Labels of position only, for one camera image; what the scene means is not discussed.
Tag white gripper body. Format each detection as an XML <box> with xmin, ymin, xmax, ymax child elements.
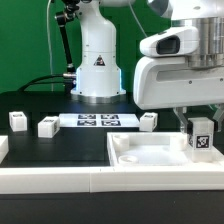
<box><xmin>133</xmin><ymin>26</ymin><xmax>224</xmax><ymax>110</ymax></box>

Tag black cables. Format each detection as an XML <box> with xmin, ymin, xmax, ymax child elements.
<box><xmin>18</xmin><ymin>73</ymin><xmax>73</xmax><ymax>92</ymax></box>

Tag white square table top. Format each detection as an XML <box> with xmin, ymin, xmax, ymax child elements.
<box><xmin>107</xmin><ymin>132</ymin><xmax>224</xmax><ymax>166</ymax></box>

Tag white marker sheet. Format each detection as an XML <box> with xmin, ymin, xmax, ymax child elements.
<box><xmin>59</xmin><ymin>113</ymin><xmax>139</xmax><ymax>127</ymax></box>

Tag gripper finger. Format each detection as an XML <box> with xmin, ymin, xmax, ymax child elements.
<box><xmin>213</xmin><ymin>104</ymin><xmax>224</xmax><ymax>132</ymax></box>
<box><xmin>173</xmin><ymin>107</ymin><xmax>193</xmax><ymax>134</ymax></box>

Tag white U-shaped fence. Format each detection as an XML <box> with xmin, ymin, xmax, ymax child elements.
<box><xmin>0</xmin><ymin>134</ymin><xmax>224</xmax><ymax>195</ymax></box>

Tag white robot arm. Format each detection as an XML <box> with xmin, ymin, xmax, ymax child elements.
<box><xmin>65</xmin><ymin>0</ymin><xmax>224</xmax><ymax>131</ymax></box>

